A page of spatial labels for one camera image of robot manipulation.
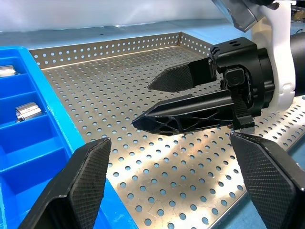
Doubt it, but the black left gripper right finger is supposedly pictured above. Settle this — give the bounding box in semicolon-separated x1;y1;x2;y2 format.
230;133;305;229

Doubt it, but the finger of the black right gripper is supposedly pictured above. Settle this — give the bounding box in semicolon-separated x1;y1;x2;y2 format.
147;57;217;93
132;89;237;137

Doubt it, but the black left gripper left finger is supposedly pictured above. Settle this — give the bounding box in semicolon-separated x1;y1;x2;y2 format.
19;137;112;229

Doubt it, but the silver metal cylinder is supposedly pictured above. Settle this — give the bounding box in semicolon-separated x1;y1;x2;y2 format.
15;102;43;123
0;64;17;77

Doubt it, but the blue compartment bin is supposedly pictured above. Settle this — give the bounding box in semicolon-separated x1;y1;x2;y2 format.
0;45;124;229

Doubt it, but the perforated metal tray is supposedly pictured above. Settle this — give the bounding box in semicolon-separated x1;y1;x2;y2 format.
30;32;305;229

